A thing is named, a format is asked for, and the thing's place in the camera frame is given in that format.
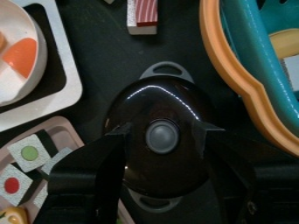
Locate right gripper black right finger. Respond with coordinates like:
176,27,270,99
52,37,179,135
191,119,259,224

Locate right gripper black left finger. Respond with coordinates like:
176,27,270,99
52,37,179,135
32,122,135,224

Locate white sushi piece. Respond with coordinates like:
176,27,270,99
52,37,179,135
32,183,51,210
40,147,75,177

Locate pink plastic tray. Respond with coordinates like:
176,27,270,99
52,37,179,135
0,115,136,224

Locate sushi piece green dot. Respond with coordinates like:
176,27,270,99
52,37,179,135
6,134,52,173

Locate sushi piece red dot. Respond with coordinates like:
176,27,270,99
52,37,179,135
0,164,35,207

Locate white toy stove black top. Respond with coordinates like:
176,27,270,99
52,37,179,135
0,0,84,133

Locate teal basket orange rim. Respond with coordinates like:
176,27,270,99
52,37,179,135
199,0,299,158

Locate white toy frying pan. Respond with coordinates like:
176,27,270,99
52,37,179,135
0,0,50,108

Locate orange toy food slice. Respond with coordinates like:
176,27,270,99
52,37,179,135
2,38,39,79

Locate red striped toy bacon block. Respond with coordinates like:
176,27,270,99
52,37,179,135
126,0,159,36

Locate black toy pot gray handles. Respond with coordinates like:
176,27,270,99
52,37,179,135
103,60,220,214

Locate gray toy cleaver yellow handle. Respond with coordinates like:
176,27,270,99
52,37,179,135
267,28,299,101

